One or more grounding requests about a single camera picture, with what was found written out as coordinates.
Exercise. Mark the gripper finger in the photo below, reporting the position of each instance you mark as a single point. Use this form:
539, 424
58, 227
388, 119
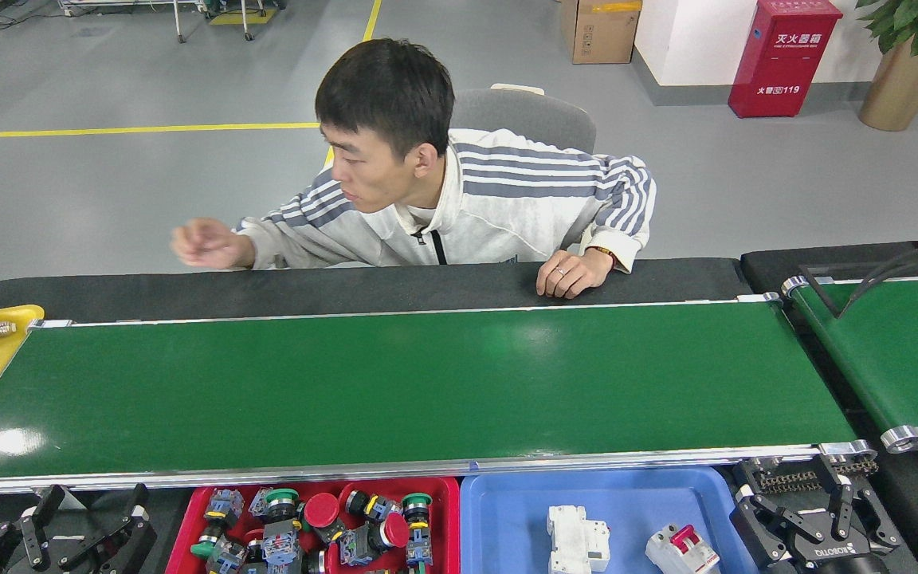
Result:
766, 530
124, 542
865, 518
17, 546

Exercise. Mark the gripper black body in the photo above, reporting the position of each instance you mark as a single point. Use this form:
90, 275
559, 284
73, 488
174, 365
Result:
833, 562

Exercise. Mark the white circuit breaker red switch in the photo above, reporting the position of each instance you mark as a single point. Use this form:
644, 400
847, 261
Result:
678, 554

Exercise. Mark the red mushroom push button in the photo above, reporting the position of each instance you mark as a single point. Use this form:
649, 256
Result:
321, 510
395, 530
317, 562
254, 554

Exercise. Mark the short green conveyor belt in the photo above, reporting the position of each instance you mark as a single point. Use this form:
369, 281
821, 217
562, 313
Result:
905, 359

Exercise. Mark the blue plastic tray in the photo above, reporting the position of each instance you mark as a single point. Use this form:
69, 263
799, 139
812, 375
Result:
507, 526

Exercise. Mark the red plastic tray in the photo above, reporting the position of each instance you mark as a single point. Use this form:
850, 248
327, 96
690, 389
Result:
447, 542

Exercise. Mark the long green conveyor belt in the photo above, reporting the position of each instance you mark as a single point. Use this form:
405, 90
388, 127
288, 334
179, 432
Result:
427, 383

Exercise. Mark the person's right hand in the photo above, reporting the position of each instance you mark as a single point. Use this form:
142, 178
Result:
216, 243

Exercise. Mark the person's left hand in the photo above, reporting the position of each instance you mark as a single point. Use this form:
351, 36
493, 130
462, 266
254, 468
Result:
574, 275

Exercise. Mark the person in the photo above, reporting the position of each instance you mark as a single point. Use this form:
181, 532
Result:
507, 207

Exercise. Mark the potted plant gold pot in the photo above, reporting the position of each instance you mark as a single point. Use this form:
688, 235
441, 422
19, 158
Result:
901, 92

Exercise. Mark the red fire extinguisher box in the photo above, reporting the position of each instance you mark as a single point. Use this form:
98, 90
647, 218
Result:
786, 60

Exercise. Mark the white stand on wheels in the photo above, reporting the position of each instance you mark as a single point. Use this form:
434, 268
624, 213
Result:
179, 24

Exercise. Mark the brown cardboard box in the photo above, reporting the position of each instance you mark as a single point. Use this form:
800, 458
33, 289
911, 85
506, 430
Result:
602, 32

